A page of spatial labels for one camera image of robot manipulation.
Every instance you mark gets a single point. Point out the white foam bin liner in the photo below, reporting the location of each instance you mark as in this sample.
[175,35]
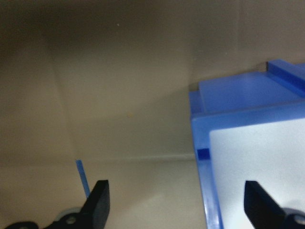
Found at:
[250,155]

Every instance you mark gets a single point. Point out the blue capacitor storage bin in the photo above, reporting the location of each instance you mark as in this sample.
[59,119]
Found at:
[202,133]

